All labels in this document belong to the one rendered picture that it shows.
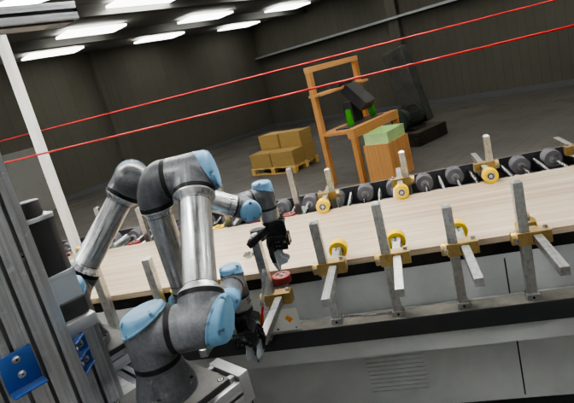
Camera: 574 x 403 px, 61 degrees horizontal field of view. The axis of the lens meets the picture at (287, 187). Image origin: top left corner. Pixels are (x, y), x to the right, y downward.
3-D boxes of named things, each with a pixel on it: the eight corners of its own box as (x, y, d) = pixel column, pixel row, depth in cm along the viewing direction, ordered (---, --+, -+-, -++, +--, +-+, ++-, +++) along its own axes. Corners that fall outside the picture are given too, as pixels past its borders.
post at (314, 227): (342, 330, 201) (316, 221, 191) (335, 331, 202) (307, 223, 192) (343, 325, 205) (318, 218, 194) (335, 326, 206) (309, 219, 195)
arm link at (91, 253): (44, 306, 158) (124, 154, 160) (49, 290, 172) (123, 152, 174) (80, 318, 162) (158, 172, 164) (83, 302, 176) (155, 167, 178)
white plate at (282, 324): (301, 329, 204) (295, 307, 201) (243, 336, 210) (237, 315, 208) (301, 328, 204) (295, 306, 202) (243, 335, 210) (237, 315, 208)
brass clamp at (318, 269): (347, 272, 193) (344, 261, 192) (313, 277, 196) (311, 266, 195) (348, 266, 199) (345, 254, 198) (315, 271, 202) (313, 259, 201)
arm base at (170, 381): (158, 421, 112) (144, 383, 110) (127, 400, 123) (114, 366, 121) (209, 382, 122) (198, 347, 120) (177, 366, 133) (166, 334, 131)
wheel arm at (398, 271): (406, 296, 162) (404, 287, 161) (395, 298, 163) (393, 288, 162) (401, 240, 209) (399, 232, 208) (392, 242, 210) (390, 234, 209)
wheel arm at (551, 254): (571, 274, 150) (570, 265, 149) (560, 276, 151) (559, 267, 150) (535, 232, 185) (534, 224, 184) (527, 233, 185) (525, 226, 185)
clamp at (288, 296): (292, 303, 201) (289, 292, 200) (261, 307, 205) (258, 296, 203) (295, 296, 207) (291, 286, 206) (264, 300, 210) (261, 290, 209)
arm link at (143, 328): (141, 348, 127) (125, 301, 124) (190, 338, 126) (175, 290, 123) (124, 376, 115) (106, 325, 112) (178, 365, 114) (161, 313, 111)
